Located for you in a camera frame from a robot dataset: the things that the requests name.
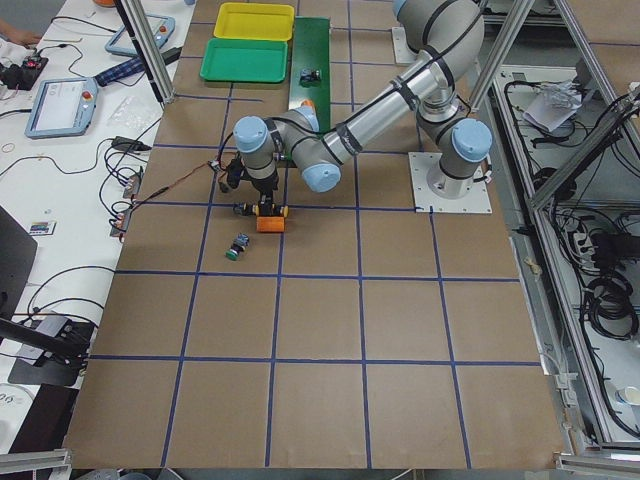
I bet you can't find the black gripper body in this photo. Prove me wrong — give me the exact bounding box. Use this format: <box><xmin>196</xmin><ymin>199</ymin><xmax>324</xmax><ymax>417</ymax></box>
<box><xmin>219</xmin><ymin>154</ymin><xmax>279</xmax><ymax>195</ymax></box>

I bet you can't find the plain orange cylinder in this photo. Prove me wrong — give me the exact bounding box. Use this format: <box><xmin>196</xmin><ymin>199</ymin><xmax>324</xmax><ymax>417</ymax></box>
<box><xmin>256</xmin><ymin>216</ymin><xmax>286</xmax><ymax>233</ymax></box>

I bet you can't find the green push button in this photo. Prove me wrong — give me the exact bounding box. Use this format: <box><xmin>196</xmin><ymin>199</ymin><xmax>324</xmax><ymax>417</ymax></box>
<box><xmin>225</xmin><ymin>233</ymin><xmax>250</xmax><ymax>261</ymax></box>
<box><xmin>299</xmin><ymin>69</ymin><xmax>322</xmax><ymax>87</ymax></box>

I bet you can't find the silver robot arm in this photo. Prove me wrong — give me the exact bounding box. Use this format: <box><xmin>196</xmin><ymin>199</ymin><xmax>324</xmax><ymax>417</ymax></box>
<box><xmin>227</xmin><ymin>1</ymin><xmax>493</xmax><ymax>221</ymax></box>

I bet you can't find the yellow push button upper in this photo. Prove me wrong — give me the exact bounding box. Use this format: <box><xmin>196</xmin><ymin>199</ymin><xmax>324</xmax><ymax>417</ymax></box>
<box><xmin>233</xmin><ymin>203</ymin><xmax>259</xmax><ymax>216</ymax></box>

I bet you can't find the small controller circuit board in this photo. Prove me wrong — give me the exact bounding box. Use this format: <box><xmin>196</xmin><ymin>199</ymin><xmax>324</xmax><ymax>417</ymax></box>
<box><xmin>208</xmin><ymin>160</ymin><xmax>223</xmax><ymax>173</ymax></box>

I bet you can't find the green plastic tray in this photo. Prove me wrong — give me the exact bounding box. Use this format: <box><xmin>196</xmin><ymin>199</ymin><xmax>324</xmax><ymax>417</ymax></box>
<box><xmin>200</xmin><ymin>38</ymin><xmax>288</xmax><ymax>84</ymax></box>

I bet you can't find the green conveyor belt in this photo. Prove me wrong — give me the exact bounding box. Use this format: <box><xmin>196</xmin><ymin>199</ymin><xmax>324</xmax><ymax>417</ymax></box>
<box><xmin>289</xmin><ymin>16</ymin><xmax>332</xmax><ymax>131</ymax></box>

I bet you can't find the yellow plastic tray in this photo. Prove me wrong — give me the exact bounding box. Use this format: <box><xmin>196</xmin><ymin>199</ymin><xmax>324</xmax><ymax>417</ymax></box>
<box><xmin>213</xmin><ymin>2</ymin><xmax>295</xmax><ymax>42</ymax></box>

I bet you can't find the blue checkered cloth roll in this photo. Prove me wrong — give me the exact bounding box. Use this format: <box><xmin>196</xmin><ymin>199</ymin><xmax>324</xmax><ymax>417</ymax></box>
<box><xmin>94</xmin><ymin>57</ymin><xmax>145</xmax><ymax>87</ymax></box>

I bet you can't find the teach pendant far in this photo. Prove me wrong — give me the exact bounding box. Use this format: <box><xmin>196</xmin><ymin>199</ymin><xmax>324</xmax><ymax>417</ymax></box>
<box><xmin>104</xmin><ymin>14</ymin><xmax>177</xmax><ymax>57</ymax></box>

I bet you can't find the teach pendant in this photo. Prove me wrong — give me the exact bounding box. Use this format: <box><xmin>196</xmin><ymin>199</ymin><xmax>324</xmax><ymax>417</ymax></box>
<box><xmin>24</xmin><ymin>77</ymin><xmax>98</xmax><ymax>139</ymax></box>
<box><xmin>104</xmin><ymin>14</ymin><xmax>177</xmax><ymax>57</ymax></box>

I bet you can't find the teach pendant near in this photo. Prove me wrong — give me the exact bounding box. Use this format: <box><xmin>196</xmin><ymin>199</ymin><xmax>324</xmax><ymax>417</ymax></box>
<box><xmin>24</xmin><ymin>77</ymin><xmax>98</xmax><ymax>139</ymax></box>

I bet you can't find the red black power cable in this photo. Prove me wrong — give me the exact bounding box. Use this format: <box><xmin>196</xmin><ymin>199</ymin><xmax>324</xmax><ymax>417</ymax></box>
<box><xmin>132</xmin><ymin>160</ymin><xmax>221</xmax><ymax>206</ymax></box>

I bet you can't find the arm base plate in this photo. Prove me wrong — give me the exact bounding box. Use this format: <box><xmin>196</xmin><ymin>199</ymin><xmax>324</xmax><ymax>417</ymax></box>
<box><xmin>391</xmin><ymin>26</ymin><xmax>416</xmax><ymax>65</ymax></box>
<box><xmin>408</xmin><ymin>152</ymin><xmax>492</xmax><ymax>215</ymax></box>

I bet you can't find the aluminium frame post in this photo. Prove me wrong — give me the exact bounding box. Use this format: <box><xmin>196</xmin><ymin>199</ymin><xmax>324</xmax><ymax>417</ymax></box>
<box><xmin>114</xmin><ymin>0</ymin><xmax>175</xmax><ymax>105</ymax></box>

